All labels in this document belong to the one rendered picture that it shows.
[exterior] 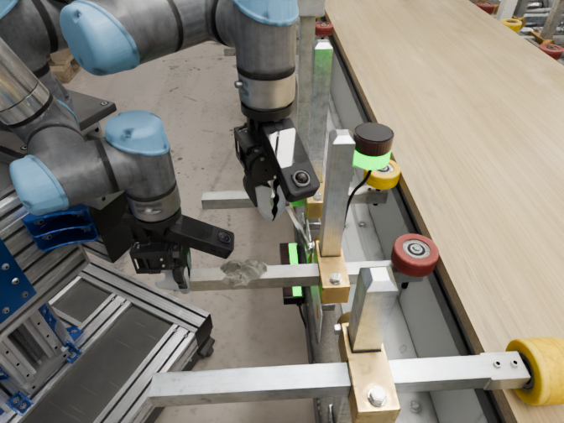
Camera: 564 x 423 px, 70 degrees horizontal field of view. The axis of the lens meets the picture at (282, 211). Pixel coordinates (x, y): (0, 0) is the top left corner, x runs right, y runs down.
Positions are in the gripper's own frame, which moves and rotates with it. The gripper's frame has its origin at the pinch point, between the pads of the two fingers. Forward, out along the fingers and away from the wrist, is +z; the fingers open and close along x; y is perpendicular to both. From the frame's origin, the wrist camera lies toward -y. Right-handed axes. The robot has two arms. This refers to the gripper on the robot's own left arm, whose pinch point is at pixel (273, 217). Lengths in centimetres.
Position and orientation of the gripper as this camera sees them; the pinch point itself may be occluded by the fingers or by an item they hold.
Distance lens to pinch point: 66.6
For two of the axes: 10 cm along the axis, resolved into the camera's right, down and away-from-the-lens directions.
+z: -0.1, 7.4, 6.7
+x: -9.2, 2.6, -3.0
